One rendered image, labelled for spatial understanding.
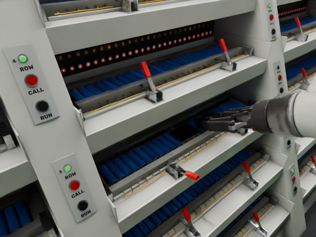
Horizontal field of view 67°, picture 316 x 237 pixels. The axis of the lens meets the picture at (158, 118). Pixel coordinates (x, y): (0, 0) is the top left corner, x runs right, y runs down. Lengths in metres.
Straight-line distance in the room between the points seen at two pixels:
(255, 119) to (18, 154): 0.46
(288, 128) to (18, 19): 0.50
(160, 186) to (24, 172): 0.29
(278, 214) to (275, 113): 0.59
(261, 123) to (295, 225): 0.65
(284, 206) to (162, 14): 0.82
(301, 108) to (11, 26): 0.49
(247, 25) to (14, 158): 0.73
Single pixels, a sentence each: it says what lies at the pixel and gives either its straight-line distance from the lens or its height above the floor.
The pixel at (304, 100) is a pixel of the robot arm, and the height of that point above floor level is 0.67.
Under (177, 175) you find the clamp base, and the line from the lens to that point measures 0.58.
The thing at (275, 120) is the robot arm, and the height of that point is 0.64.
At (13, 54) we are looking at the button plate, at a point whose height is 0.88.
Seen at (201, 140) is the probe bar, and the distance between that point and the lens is 0.67.
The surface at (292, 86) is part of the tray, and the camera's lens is 1.12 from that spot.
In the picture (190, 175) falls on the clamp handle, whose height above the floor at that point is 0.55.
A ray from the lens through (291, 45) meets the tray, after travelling 1.00.
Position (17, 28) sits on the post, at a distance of 0.44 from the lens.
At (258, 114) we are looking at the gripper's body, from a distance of 0.55.
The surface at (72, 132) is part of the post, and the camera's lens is 0.44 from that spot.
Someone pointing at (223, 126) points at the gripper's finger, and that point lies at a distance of 0.59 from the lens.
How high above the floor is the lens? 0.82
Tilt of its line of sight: 15 degrees down
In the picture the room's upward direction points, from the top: 16 degrees counter-clockwise
